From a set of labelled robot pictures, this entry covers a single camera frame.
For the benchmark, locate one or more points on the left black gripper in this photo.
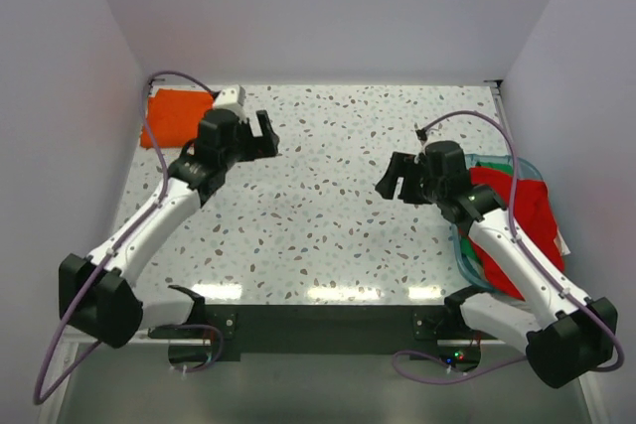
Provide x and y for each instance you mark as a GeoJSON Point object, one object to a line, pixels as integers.
{"type": "Point", "coordinates": [258, 146]}

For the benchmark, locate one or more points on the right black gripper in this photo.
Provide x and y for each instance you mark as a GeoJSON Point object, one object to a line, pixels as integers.
{"type": "Point", "coordinates": [397, 167]}

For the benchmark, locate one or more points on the orange t shirt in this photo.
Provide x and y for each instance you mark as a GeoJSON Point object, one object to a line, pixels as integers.
{"type": "Point", "coordinates": [174, 115]}

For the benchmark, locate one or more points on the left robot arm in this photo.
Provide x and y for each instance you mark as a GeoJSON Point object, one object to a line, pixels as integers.
{"type": "Point", "coordinates": [96, 291]}

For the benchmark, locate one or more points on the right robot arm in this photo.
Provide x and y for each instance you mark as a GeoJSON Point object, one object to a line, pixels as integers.
{"type": "Point", "coordinates": [562, 332]}

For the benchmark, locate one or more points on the clear blue plastic bin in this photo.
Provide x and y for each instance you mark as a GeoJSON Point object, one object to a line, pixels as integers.
{"type": "Point", "coordinates": [469, 266]}

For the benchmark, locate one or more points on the red t shirt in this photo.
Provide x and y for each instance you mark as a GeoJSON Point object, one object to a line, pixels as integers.
{"type": "Point", "coordinates": [532, 211]}

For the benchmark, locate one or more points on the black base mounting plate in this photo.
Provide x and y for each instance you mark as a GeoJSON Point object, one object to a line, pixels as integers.
{"type": "Point", "coordinates": [242, 330]}

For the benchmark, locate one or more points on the white paper sheet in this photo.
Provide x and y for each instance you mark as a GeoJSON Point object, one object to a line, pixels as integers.
{"type": "Point", "coordinates": [561, 245]}

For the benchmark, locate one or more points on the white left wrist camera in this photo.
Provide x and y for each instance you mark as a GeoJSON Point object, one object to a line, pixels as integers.
{"type": "Point", "coordinates": [232, 98]}

